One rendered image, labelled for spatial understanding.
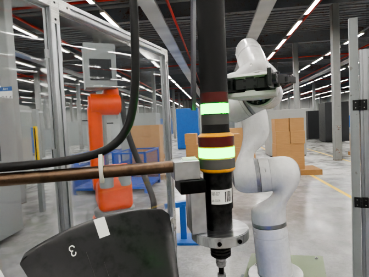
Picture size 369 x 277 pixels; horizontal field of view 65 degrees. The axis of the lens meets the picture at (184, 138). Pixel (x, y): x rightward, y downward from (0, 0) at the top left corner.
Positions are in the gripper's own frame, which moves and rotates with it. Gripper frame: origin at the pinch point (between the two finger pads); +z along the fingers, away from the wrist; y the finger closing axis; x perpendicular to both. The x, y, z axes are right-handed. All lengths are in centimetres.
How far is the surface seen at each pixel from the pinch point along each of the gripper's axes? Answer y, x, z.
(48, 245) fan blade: 23.7, -23.8, 23.6
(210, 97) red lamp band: -0.3, -4.7, 20.7
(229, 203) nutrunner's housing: -1.8, -17.1, 19.7
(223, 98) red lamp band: -1.7, -4.8, 19.9
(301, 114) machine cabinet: 20, 17, -1228
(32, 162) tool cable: 16.3, -10.9, 31.0
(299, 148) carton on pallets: 18, -86, -810
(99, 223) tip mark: 19.7, -22.2, 17.5
